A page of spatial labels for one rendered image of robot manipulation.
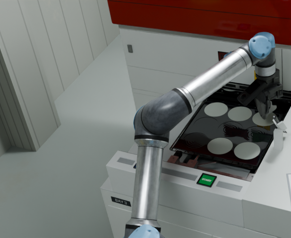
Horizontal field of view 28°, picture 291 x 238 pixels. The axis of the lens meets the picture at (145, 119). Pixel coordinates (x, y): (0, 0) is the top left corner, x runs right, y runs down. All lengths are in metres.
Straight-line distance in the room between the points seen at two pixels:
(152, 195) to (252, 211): 0.36
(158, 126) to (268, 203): 0.46
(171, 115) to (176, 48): 0.79
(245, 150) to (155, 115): 0.58
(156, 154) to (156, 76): 0.85
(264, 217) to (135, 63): 1.05
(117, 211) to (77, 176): 1.32
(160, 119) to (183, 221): 0.56
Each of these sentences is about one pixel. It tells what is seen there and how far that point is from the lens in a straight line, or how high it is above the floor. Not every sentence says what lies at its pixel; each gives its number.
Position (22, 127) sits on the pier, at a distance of 3.95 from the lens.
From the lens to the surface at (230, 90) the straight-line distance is 2.58.
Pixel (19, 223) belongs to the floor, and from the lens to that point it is 3.58.
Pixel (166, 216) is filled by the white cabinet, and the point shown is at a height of 0.76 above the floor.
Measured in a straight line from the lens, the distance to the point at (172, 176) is 2.16.
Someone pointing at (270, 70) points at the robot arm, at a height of 1.22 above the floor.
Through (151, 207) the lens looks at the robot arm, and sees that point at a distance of 1.93.
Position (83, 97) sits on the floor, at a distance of 4.41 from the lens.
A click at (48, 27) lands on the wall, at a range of 4.30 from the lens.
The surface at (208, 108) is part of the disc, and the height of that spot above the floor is 0.90.
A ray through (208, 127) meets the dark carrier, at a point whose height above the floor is 0.90.
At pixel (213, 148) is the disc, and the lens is 2.35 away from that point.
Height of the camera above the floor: 2.43
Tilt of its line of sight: 37 degrees down
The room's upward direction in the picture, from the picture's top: 11 degrees counter-clockwise
